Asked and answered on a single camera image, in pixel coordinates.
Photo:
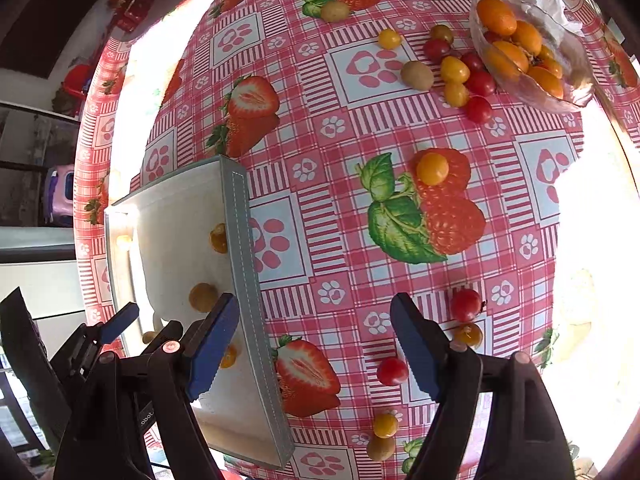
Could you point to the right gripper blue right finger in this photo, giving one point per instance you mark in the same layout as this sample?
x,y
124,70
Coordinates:
x,y
423,342

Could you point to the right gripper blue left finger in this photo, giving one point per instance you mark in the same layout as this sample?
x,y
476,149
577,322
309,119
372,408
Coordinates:
x,y
205,350

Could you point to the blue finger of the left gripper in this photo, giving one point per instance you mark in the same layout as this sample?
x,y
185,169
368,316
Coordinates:
x,y
111,330

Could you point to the orange cherry tomato with stem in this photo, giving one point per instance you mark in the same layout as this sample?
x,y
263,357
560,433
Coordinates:
x,y
469,334

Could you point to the brown longan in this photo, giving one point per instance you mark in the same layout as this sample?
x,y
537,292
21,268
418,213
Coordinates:
x,y
335,11
417,75
380,449

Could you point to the yellow cherry tomato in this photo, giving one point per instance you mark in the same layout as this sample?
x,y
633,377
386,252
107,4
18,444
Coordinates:
x,y
389,39
432,169

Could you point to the brown longan fruit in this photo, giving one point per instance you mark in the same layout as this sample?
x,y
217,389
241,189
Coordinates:
x,y
203,297

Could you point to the grey shallow cardboard tray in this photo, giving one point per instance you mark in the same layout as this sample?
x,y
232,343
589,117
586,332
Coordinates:
x,y
174,248

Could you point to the red strawberry pattern tablecloth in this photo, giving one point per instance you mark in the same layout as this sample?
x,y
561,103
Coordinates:
x,y
538,213

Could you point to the red cherry tomato cluster front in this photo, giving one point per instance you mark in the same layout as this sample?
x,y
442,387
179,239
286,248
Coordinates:
x,y
478,110

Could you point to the orange kumquat front in bowl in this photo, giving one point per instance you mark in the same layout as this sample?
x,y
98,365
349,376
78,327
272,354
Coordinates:
x,y
546,80

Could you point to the orange kumquat in bowl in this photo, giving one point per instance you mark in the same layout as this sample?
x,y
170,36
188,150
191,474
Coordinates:
x,y
546,80
506,60
497,17
527,37

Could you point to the orange kumquat left in bowl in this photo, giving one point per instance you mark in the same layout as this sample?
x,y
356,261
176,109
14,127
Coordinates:
x,y
506,60

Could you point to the orange kumquat right in bowl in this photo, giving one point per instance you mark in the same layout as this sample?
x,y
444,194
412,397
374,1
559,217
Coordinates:
x,y
527,37

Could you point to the clear glass fruit bowl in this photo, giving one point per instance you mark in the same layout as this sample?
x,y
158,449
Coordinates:
x,y
531,56

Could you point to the orange kumquat top in bowl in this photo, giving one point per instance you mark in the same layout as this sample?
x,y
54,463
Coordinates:
x,y
497,17

